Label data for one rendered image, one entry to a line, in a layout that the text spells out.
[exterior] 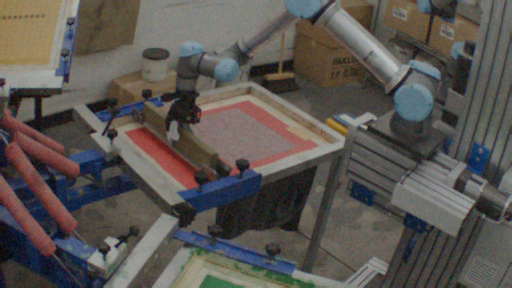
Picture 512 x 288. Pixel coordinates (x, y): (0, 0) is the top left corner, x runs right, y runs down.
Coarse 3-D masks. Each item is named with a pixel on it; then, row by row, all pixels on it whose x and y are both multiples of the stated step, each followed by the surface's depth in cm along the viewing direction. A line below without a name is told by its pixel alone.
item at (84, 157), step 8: (80, 152) 180; (88, 152) 181; (96, 152) 182; (72, 160) 176; (80, 160) 176; (88, 160) 177; (96, 160) 180; (104, 160) 182; (112, 160) 185; (80, 168) 176; (88, 168) 178; (104, 168) 184
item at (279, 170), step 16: (208, 96) 243; (224, 96) 249; (256, 96) 256; (272, 96) 251; (288, 112) 244; (112, 128) 208; (320, 128) 233; (128, 144) 200; (336, 144) 223; (144, 160) 193; (288, 160) 208; (304, 160) 209; (320, 160) 216; (160, 176) 187; (272, 176) 200
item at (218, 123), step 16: (208, 112) 237; (224, 112) 239; (240, 112) 242; (256, 112) 244; (144, 128) 219; (192, 128) 224; (208, 128) 226; (224, 128) 228; (240, 128) 230; (256, 128) 232; (144, 144) 209; (160, 144) 211
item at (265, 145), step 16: (272, 128) 234; (208, 144) 216; (224, 144) 218; (240, 144) 219; (256, 144) 221; (272, 144) 223; (288, 144) 225; (304, 144) 227; (160, 160) 201; (176, 160) 203; (224, 160) 208; (256, 160) 212; (272, 160) 213; (176, 176) 195; (192, 176) 196
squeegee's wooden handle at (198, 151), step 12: (144, 108) 214; (156, 108) 211; (144, 120) 215; (156, 120) 209; (180, 132) 199; (180, 144) 201; (192, 144) 196; (204, 144) 194; (192, 156) 197; (204, 156) 192; (216, 156) 191
